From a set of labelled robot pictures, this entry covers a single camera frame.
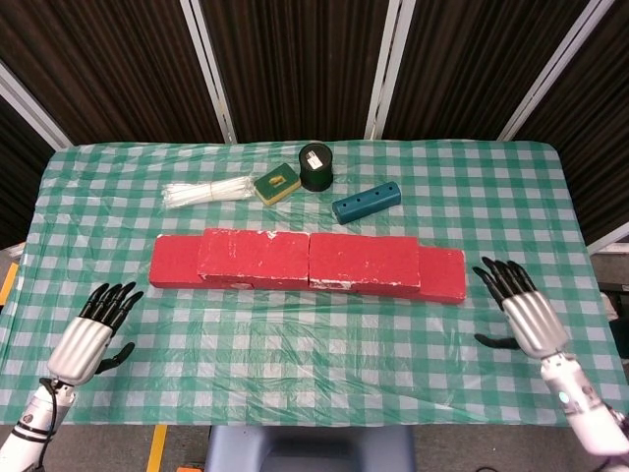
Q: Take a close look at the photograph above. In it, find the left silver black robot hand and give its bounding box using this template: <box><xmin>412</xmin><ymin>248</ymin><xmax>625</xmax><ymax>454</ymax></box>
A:
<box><xmin>46</xmin><ymin>281</ymin><xmax>144</xmax><ymax>384</ymax></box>

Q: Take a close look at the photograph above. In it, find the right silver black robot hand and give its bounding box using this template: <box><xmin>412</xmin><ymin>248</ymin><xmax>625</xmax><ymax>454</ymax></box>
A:
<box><xmin>471</xmin><ymin>255</ymin><xmax>571</xmax><ymax>359</ymax></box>

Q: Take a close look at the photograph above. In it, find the red brick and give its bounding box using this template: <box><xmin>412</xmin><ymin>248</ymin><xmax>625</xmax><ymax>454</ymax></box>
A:
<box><xmin>148</xmin><ymin>233</ymin><xmax>257</xmax><ymax>291</ymax></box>
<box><xmin>357</xmin><ymin>246</ymin><xmax>467</xmax><ymax>304</ymax></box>
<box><xmin>308</xmin><ymin>232</ymin><xmax>423</xmax><ymax>299</ymax></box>
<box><xmin>251</xmin><ymin>280</ymin><xmax>361</xmax><ymax>295</ymax></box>
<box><xmin>196</xmin><ymin>227</ymin><xmax>312</xmax><ymax>291</ymax></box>

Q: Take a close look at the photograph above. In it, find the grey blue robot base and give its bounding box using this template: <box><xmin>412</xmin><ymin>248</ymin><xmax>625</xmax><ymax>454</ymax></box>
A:
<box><xmin>203</xmin><ymin>423</ymin><xmax>417</xmax><ymax>472</ymax></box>

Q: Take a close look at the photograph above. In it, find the blue block with holes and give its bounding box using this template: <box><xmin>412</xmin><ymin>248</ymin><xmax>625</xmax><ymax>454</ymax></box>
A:
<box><xmin>331</xmin><ymin>180</ymin><xmax>402</xmax><ymax>226</ymax></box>

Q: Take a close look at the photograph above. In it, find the yellow floor tape strip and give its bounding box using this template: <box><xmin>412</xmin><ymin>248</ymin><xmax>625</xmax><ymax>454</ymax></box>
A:
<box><xmin>145</xmin><ymin>425</ymin><xmax>169</xmax><ymax>472</ymax></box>
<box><xmin>0</xmin><ymin>263</ymin><xmax>20</xmax><ymax>304</ymax></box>

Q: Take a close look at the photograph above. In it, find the green white checked tablecloth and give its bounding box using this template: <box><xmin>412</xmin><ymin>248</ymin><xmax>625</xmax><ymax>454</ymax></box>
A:
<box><xmin>0</xmin><ymin>140</ymin><xmax>629</xmax><ymax>429</ymax></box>

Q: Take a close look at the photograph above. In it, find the white stick bundle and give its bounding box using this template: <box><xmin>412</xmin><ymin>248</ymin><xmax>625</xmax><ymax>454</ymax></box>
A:
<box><xmin>161</xmin><ymin>175</ymin><xmax>257</xmax><ymax>211</ymax></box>

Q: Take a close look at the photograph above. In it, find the green yellow sponge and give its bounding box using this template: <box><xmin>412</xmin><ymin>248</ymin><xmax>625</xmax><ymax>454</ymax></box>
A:
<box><xmin>253</xmin><ymin>165</ymin><xmax>302</xmax><ymax>206</ymax></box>

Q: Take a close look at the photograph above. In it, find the dark green cylinder can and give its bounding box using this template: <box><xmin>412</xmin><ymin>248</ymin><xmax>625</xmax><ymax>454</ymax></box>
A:
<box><xmin>298</xmin><ymin>142</ymin><xmax>334</xmax><ymax>193</ymax></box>

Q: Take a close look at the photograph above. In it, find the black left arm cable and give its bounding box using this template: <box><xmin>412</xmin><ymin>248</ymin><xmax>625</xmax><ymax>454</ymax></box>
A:
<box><xmin>36</xmin><ymin>378</ymin><xmax>60</xmax><ymax>472</ymax></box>

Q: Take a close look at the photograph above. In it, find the white partition frame post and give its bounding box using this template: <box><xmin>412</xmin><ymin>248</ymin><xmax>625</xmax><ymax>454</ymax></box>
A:
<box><xmin>0</xmin><ymin>61</ymin><xmax>74</xmax><ymax>151</ymax></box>
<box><xmin>496</xmin><ymin>0</ymin><xmax>618</xmax><ymax>143</ymax></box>
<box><xmin>364</xmin><ymin>0</ymin><xmax>418</xmax><ymax>143</ymax></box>
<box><xmin>587</xmin><ymin>220</ymin><xmax>629</xmax><ymax>256</ymax></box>
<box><xmin>179</xmin><ymin>0</ymin><xmax>239</xmax><ymax>145</ymax></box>

